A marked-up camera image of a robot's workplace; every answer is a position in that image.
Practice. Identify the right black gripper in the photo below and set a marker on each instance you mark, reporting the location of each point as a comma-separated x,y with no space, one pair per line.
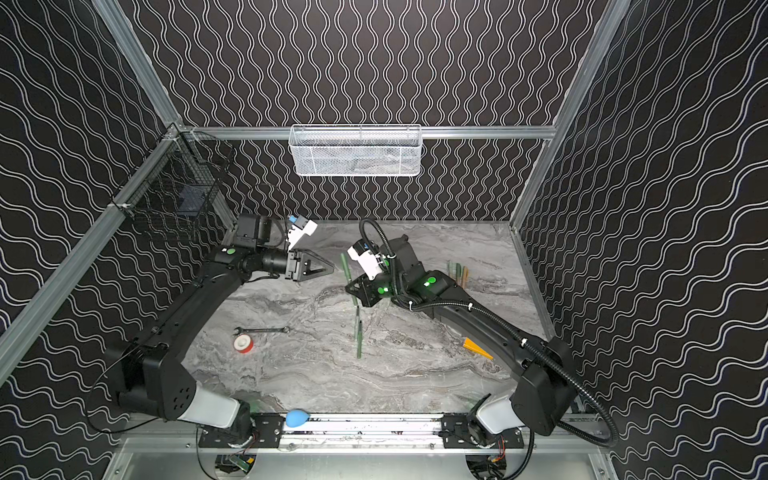
372,288

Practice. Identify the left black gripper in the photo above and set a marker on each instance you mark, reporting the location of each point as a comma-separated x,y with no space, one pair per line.
299,264

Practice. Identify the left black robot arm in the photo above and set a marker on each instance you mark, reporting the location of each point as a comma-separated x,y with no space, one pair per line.
146,374

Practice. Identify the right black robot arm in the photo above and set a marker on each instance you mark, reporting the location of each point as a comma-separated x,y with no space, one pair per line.
546,383

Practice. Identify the metal wrench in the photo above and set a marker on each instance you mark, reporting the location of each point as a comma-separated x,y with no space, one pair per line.
239,331

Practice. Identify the red white tape roll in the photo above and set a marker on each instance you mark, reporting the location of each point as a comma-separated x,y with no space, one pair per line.
243,343

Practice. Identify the orange yellow box cutter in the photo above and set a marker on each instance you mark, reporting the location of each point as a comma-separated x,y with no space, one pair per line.
468,344

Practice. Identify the blue egg-shaped object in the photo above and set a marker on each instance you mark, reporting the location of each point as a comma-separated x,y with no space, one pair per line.
296,418

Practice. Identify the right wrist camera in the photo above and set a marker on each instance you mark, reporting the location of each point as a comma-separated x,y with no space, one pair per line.
369,259

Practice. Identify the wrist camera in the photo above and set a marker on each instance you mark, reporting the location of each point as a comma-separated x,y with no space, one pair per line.
369,259
299,226

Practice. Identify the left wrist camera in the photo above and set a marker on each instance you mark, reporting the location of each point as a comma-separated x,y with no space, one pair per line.
299,226

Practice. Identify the white wire mesh basket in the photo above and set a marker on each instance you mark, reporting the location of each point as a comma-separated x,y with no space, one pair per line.
356,150

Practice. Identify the aluminium front rail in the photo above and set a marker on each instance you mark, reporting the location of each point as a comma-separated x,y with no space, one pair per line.
430,434

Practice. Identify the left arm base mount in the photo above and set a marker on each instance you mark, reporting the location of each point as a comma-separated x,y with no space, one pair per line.
262,430

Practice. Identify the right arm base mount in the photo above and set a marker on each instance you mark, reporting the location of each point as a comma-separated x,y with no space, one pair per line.
461,431

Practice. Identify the black wire mesh basket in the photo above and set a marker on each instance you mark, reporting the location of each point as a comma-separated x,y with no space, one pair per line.
182,196

